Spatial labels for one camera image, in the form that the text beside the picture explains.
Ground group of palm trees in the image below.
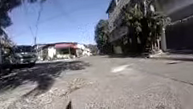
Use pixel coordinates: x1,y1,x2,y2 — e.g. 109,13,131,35
119,0,174,56

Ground pole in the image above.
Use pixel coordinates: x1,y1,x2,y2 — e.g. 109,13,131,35
33,36,39,48

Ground dark green tree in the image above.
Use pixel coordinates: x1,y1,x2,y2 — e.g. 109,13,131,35
93,18,114,56

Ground grey asphalt road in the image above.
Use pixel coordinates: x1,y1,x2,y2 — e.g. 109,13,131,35
0,46,193,109

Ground low building with red roof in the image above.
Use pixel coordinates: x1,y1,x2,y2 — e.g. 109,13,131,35
35,39,93,63

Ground dark gate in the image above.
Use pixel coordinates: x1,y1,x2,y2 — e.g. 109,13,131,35
163,12,193,56

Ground overhead wires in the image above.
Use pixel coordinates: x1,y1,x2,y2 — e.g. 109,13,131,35
20,0,84,41

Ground grey pavement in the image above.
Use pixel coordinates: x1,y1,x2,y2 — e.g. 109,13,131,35
148,48,193,68

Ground white vehicle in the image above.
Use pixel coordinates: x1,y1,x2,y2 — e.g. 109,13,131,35
7,44,40,70

